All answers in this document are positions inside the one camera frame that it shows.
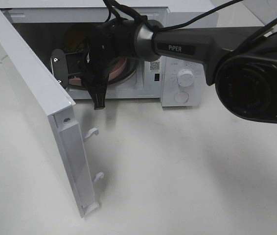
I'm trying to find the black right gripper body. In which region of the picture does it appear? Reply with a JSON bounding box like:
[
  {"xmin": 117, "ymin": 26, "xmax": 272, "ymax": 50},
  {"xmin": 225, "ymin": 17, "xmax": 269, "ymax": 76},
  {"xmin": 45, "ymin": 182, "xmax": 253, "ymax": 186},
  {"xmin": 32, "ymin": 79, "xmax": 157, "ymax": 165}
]
[{"xmin": 68, "ymin": 21, "xmax": 137, "ymax": 88}]

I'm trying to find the white warning label sticker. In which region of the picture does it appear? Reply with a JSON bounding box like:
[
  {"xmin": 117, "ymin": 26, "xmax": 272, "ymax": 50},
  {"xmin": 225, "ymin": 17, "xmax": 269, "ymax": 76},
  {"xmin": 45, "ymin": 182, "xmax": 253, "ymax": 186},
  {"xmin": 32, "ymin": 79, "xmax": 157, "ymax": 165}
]
[{"xmin": 149, "ymin": 60, "xmax": 161, "ymax": 72}]

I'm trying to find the burger with lettuce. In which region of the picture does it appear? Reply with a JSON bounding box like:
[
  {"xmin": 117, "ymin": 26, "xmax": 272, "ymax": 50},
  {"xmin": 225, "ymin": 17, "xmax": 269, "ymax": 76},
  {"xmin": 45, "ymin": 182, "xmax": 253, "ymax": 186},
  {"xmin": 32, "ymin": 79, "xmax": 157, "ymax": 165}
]
[{"xmin": 63, "ymin": 23, "xmax": 92, "ymax": 52}]

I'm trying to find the round white door button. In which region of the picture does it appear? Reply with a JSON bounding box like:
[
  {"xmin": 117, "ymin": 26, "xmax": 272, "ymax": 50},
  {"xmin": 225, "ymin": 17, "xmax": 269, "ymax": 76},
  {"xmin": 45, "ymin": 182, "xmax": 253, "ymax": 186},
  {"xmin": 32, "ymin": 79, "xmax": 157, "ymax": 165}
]
[{"xmin": 174, "ymin": 92, "xmax": 189, "ymax": 104}]

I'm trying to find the white timer knob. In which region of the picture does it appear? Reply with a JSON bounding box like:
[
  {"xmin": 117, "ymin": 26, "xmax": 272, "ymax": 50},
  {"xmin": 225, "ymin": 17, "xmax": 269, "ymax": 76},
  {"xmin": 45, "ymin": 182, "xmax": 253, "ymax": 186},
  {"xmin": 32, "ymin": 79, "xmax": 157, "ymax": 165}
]
[{"xmin": 177, "ymin": 69, "xmax": 195, "ymax": 87}]

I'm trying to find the black right camera cable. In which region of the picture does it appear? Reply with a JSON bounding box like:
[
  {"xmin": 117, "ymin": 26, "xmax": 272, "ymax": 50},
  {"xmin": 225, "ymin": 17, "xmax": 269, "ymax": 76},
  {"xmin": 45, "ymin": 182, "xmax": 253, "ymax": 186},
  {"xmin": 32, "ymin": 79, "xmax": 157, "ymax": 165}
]
[{"xmin": 103, "ymin": 0, "xmax": 277, "ymax": 54}]

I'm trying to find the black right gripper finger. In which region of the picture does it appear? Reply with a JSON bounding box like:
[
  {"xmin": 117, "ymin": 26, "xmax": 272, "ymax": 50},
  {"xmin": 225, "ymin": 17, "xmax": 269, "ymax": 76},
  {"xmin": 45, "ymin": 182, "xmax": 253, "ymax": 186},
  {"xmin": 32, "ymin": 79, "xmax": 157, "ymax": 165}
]
[{"xmin": 87, "ymin": 83, "xmax": 107, "ymax": 110}]

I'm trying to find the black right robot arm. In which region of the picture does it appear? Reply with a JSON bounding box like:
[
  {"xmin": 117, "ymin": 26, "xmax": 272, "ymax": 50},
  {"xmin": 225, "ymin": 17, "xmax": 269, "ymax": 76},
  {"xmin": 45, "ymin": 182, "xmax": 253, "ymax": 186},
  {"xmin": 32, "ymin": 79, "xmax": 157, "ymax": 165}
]
[{"xmin": 66, "ymin": 20, "xmax": 277, "ymax": 123}]

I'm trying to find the pink round plate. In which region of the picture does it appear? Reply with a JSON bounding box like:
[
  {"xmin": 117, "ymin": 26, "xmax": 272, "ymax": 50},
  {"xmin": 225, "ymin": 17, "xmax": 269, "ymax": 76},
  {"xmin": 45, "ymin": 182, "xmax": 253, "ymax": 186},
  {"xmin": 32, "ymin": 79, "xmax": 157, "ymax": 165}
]
[{"xmin": 69, "ymin": 58, "xmax": 127, "ymax": 87}]

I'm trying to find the glass turntable plate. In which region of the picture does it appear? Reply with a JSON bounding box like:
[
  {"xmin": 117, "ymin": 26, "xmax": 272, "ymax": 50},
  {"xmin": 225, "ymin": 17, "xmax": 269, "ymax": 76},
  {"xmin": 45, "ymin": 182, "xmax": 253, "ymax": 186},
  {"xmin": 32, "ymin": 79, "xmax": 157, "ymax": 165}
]
[{"xmin": 69, "ymin": 59, "xmax": 139, "ymax": 90}]

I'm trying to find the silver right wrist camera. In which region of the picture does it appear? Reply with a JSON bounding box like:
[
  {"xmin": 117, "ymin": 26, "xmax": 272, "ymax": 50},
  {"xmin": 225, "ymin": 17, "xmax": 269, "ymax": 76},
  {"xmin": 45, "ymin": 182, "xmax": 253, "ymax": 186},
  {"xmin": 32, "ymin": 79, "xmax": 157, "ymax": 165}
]
[{"xmin": 51, "ymin": 49, "xmax": 69, "ymax": 89}]

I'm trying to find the white microwave door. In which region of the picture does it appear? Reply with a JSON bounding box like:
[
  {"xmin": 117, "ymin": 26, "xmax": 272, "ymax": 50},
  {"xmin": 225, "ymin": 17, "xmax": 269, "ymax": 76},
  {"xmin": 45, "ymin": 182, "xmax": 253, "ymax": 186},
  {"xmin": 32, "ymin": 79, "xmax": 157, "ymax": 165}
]
[{"xmin": 0, "ymin": 11, "xmax": 104, "ymax": 217}]

